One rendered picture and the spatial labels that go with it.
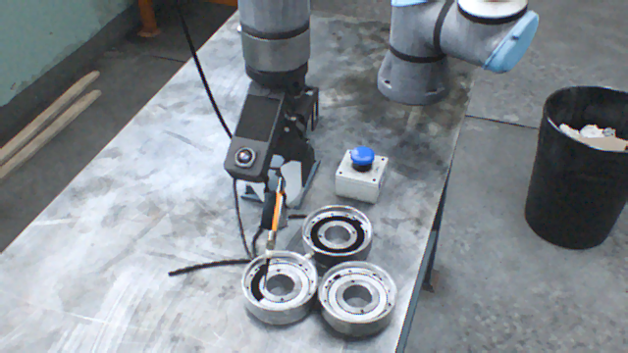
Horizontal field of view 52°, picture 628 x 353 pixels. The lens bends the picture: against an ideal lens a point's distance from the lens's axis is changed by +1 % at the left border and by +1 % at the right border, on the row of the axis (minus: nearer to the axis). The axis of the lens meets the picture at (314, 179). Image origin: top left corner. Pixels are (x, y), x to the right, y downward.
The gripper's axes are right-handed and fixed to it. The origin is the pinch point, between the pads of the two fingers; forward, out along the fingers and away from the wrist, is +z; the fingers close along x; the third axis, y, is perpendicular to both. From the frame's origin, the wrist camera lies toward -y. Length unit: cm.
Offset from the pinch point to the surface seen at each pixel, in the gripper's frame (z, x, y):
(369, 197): 13.8, -8.8, 19.2
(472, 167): 95, -27, 134
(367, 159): 7.8, -7.6, 21.4
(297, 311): 12.0, -4.9, -7.2
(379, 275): 12.1, -14.0, 2.0
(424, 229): 15.0, -18.5, 15.6
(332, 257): 11.5, -6.9, 2.8
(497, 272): 95, -39, 85
